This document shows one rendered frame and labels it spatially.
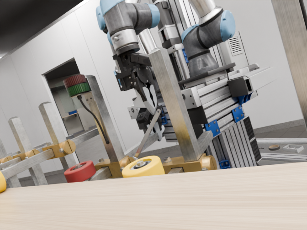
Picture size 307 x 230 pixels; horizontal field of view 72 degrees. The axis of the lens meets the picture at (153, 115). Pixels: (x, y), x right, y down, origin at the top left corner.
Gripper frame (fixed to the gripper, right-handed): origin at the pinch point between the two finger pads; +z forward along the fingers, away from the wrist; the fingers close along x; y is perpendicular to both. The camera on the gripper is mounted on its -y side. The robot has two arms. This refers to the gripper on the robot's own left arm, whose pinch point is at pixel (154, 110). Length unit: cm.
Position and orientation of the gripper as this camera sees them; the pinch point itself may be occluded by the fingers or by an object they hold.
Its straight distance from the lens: 63.7
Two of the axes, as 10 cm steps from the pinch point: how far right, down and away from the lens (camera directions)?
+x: -4.8, 2.6, -8.4
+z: 3.2, 9.4, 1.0
